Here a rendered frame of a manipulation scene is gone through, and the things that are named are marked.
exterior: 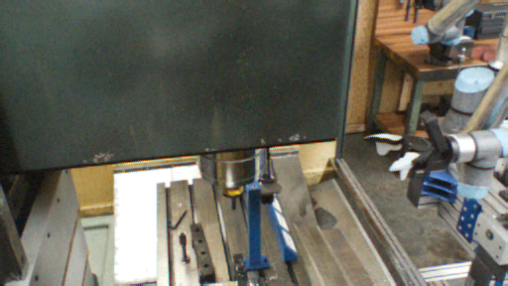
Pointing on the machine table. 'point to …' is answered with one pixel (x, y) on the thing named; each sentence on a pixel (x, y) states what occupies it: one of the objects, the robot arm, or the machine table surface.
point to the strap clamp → (239, 270)
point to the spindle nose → (232, 167)
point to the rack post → (255, 236)
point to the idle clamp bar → (201, 253)
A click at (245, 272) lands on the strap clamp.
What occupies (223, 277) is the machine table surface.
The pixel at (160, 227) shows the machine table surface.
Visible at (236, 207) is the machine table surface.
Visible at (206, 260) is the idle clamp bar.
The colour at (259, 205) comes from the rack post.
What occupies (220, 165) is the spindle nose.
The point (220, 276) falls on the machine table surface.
